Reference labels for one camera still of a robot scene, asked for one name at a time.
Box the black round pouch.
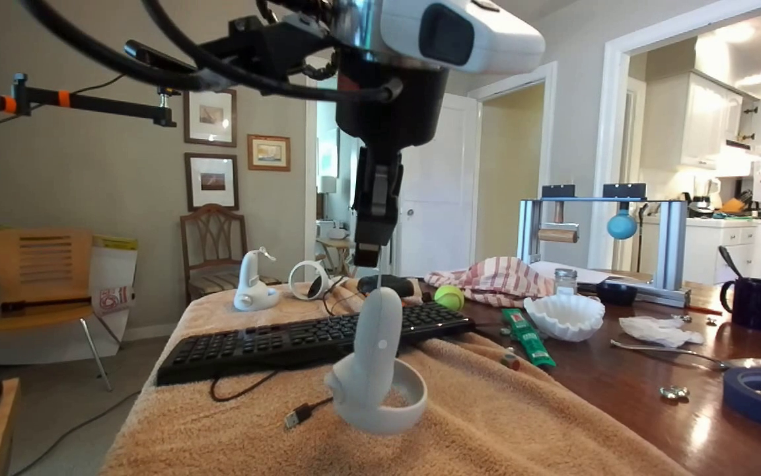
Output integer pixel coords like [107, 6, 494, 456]
[358, 276, 416, 299]

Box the black camera boom pole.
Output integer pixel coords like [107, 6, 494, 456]
[0, 78, 175, 128]

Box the wooden chair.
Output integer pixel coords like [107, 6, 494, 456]
[0, 229, 119, 385]

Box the white scalloped bowl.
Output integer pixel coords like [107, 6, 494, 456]
[523, 295, 606, 345]

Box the tan towel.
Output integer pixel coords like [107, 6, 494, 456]
[99, 277, 692, 476]

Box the black computer keyboard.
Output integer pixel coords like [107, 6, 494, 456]
[157, 305, 474, 387]

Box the metal spoon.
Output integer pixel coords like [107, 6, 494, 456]
[609, 340, 761, 370]

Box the black keyboard cable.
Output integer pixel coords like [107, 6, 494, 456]
[210, 369, 339, 435]

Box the white crumpled napkin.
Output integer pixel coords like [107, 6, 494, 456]
[618, 318, 704, 349]

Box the dark wicker chair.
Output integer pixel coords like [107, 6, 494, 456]
[181, 205, 249, 299]

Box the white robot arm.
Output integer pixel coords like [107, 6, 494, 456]
[195, 0, 544, 267]

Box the green rectangular packet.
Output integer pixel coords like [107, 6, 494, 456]
[502, 308, 557, 370]

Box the dark blue mug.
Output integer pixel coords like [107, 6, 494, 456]
[720, 277, 761, 332]

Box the upper framed picture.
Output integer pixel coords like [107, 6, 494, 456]
[185, 91, 235, 145]

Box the aluminium frame stand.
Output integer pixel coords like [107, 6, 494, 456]
[515, 182, 688, 308]

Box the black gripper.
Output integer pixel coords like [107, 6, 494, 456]
[337, 63, 446, 267]

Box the white paper bag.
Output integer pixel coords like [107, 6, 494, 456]
[90, 236, 137, 342]

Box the small right framed picture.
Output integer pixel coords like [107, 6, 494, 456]
[249, 135, 290, 173]

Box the small glass jar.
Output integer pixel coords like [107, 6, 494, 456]
[556, 267, 578, 296]

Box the white door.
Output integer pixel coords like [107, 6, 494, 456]
[397, 96, 479, 276]

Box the green tennis ball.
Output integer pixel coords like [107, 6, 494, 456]
[434, 287, 465, 309]

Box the lower framed picture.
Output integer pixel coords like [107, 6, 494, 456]
[185, 155, 242, 209]

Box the blue hanging ball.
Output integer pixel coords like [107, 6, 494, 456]
[609, 202, 637, 242]

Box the red striped cloth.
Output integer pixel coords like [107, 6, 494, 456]
[429, 256, 556, 308]

